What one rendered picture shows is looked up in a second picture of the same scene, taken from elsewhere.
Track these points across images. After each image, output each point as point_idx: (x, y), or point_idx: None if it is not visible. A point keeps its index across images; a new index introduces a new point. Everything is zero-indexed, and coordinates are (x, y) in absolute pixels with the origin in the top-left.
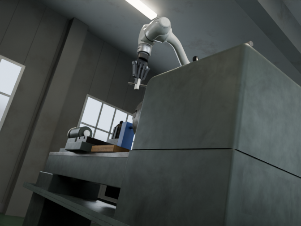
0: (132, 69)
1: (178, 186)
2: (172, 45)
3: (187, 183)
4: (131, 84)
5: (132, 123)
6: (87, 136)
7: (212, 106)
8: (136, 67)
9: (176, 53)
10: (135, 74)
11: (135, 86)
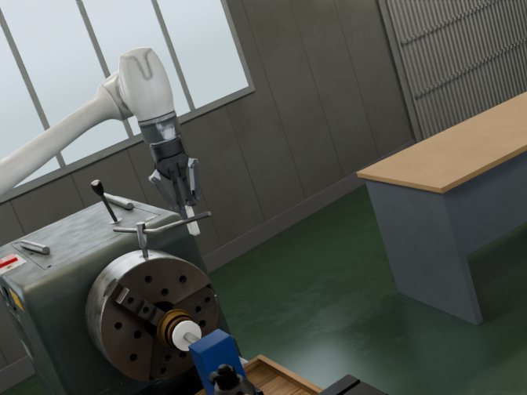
0: (198, 179)
1: None
2: (92, 126)
3: None
4: (203, 218)
5: (218, 307)
6: (347, 374)
7: None
8: (190, 176)
9: (73, 141)
10: (193, 194)
11: (197, 225)
